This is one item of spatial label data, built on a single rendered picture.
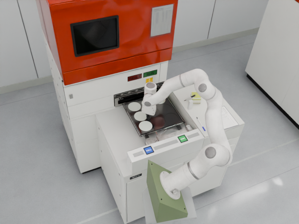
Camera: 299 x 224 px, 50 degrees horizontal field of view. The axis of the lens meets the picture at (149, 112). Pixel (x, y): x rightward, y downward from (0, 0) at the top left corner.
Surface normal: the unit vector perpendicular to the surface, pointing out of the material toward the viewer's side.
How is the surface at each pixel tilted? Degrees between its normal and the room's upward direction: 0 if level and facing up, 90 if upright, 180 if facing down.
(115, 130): 0
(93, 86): 90
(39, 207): 0
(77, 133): 90
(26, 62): 90
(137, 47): 90
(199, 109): 0
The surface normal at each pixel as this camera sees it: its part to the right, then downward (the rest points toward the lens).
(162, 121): 0.05, -0.69
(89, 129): 0.41, 0.68
